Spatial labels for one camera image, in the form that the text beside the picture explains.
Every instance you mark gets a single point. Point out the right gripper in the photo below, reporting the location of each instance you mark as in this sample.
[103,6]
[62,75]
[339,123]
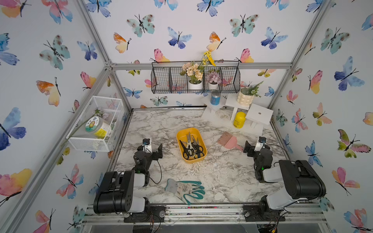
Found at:
[250,148]

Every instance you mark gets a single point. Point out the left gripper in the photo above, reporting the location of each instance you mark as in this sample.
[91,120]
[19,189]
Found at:
[156,151]

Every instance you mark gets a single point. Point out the all-black scissors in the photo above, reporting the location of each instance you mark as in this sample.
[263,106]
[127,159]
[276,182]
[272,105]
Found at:
[186,151]

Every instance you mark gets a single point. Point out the yellow storage box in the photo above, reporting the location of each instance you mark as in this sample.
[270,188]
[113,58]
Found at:
[182,135]

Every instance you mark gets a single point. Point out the cream kitchen scissors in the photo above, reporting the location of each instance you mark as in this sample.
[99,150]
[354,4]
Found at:
[189,145]

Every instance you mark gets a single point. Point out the black handled scissors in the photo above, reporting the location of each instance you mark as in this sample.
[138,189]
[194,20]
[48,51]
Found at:
[199,151]

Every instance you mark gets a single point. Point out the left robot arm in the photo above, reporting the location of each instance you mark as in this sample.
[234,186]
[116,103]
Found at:
[116,192]

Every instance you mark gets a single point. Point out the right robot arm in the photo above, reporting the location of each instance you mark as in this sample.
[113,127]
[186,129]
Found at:
[301,183]

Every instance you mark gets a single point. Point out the pink brush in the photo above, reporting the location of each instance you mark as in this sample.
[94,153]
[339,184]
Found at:
[229,141]

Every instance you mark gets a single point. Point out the white stepped display stand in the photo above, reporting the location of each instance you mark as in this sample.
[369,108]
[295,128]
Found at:
[256,117]

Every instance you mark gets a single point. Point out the yellow jar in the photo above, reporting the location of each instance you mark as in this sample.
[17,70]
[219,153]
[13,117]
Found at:
[239,120]

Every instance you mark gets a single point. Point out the grey teal work glove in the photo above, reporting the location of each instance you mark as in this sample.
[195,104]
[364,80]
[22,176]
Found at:
[186,190]

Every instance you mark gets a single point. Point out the green lid jar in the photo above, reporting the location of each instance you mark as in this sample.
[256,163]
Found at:
[98,127]

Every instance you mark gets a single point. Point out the cream bubble pot plant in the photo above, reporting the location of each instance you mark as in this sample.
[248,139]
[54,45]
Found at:
[247,94]

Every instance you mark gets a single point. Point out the blue tin can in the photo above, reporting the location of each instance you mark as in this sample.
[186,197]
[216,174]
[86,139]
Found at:
[215,98]

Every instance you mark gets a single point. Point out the white pot purple flowers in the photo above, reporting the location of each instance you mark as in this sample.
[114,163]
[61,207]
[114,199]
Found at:
[213,78]

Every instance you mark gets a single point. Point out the white pot beige flowers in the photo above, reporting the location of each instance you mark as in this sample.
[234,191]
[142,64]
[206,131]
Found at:
[194,76]

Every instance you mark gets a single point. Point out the yellow artificial flower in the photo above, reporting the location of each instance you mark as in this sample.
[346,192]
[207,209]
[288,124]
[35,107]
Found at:
[208,59]

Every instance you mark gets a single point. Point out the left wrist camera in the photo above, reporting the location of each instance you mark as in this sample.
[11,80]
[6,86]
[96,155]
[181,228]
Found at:
[146,144]

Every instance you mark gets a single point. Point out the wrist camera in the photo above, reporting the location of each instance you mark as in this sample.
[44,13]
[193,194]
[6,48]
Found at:
[146,144]
[260,143]

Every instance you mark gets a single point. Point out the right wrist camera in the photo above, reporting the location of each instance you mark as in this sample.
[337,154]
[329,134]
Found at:
[260,143]

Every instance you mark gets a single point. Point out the clear acrylic wall box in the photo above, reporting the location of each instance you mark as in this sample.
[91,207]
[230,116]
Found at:
[111,110]

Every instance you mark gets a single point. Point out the aluminium front rail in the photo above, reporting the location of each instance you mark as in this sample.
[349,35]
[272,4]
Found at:
[226,213]

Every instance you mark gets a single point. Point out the black wire wall basket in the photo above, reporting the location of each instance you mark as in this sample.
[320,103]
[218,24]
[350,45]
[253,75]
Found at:
[166,78]

